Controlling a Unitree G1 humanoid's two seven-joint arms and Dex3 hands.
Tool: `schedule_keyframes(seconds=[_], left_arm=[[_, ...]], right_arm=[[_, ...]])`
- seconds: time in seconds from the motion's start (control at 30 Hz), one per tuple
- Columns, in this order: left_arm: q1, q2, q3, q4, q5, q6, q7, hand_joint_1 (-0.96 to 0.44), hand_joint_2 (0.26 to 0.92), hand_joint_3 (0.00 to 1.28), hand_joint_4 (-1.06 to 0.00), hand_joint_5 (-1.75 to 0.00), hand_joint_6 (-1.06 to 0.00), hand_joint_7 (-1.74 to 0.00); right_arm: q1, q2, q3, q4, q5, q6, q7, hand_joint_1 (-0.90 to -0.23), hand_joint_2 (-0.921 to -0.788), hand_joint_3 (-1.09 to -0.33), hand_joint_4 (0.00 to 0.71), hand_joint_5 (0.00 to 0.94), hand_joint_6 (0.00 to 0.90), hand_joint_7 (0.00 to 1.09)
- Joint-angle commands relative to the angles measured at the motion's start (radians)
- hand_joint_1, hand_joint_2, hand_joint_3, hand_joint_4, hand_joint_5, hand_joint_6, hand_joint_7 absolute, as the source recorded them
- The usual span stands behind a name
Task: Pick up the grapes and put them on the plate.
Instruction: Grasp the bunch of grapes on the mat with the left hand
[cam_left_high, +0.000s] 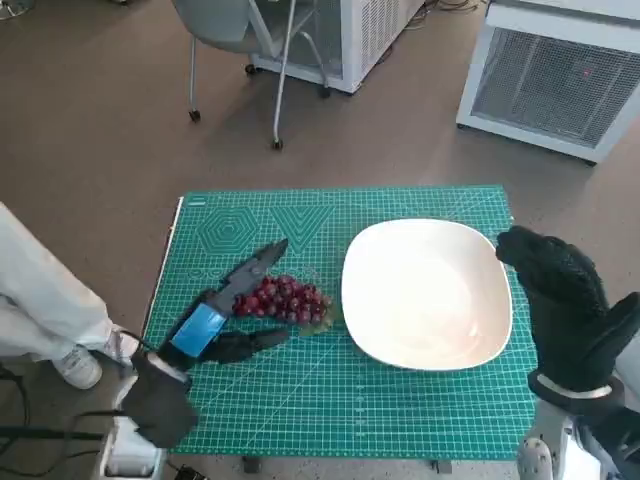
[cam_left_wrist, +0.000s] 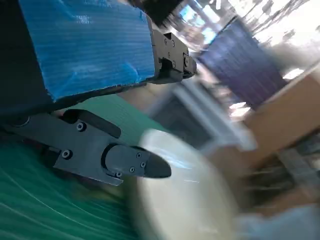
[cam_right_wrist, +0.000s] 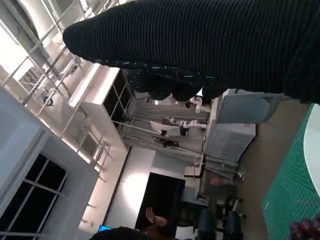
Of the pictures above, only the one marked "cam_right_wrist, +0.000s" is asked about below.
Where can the green cutting mat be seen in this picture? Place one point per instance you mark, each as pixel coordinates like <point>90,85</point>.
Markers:
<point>287,200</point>

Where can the person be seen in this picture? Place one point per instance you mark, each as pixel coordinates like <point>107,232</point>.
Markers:
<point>155,220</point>

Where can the white mesh cabinet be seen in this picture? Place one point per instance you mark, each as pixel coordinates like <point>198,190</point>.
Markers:
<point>230,142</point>

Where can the white square plate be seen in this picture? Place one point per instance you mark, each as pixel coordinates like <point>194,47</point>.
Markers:
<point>313,140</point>

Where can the large black wall screen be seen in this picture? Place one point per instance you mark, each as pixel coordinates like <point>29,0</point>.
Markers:
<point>162,197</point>

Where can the grey-green wheeled chair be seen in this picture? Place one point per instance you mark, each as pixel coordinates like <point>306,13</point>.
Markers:
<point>245,110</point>

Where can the white open shelf unit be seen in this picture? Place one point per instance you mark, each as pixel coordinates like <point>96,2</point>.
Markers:
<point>95,95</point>

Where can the blue lit laptop screen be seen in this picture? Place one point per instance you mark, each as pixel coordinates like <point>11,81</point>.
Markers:
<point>103,228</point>

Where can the dark office chair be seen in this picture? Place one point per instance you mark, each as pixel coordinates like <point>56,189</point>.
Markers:
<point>233,225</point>

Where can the dark paned window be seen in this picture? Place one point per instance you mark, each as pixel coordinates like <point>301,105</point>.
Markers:
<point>37,200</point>

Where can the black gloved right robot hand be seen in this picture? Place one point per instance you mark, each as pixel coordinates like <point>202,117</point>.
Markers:
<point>200,37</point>

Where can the white computer monitor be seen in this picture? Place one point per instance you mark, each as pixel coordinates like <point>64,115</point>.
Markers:
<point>167,130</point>

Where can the red toy grape bunch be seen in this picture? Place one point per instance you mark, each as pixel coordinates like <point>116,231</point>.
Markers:
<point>305,228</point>

